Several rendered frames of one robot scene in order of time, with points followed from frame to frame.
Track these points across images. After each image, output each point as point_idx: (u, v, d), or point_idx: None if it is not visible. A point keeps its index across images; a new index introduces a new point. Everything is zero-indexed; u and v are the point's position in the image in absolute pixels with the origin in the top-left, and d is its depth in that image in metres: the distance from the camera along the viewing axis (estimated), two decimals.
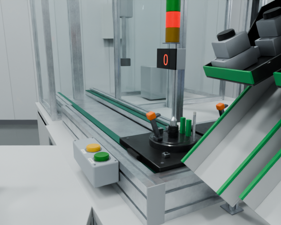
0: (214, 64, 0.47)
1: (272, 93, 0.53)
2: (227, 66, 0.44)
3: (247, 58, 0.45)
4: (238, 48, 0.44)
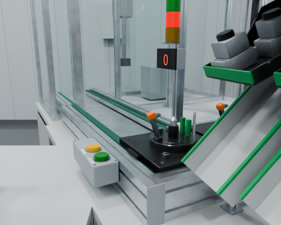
0: (214, 65, 0.47)
1: (272, 93, 0.53)
2: (227, 67, 0.44)
3: (246, 58, 0.45)
4: (237, 49, 0.44)
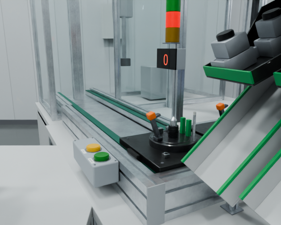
0: (214, 65, 0.47)
1: (272, 93, 0.53)
2: (227, 67, 0.44)
3: (246, 58, 0.45)
4: (237, 49, 0.44)
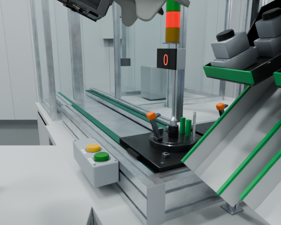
0: (214, 65, 0.47)
1: (272, 93, 0.53)
2: (227, 67, 0.44)
3: (246, 58, 0.45)
4: (237, 49, 0.44)
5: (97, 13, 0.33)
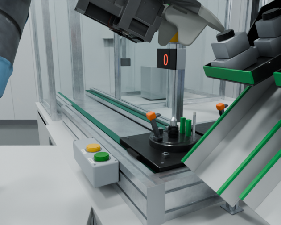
0: (214, 65, 0.47)
1: (272, 93, 0.53)
2: (227, 67, 0.44)
3: (246, 58, 0.45)
4: (237, 49, 0.44)
5: (145, 39, 0.37)
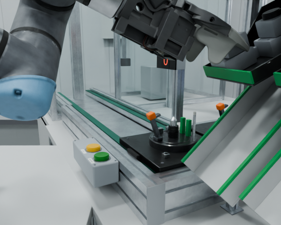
0: (214, 65, 0.47)
1: (272, 93, 0.53)
2: (227, 67, 0.44)
3: (246, 58, 0.45)
4: (237, 49, 0.44)
5: (178, 58, 0.39)
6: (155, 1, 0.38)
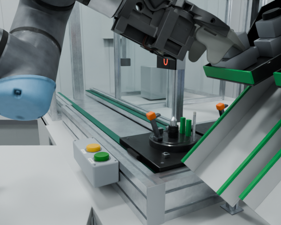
0: (214, 65, 0.47)
1: (272, 93, 0.53)
2: (227, 67, 0.44)
3: (246, 58, 0.45)
4: (237, 49, 0.44)
5: (178, 58, 0.39)
6: (155, 1, 0.38)
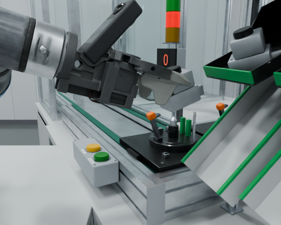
0: None
1: (272, 93, 0.53)
2: (171, 102, 0.45)
3: (191, 95, 0.46)
4: (183, 86, 0.45)
5: (125, 107, 0.40)
6: (93, 57, 0.38)
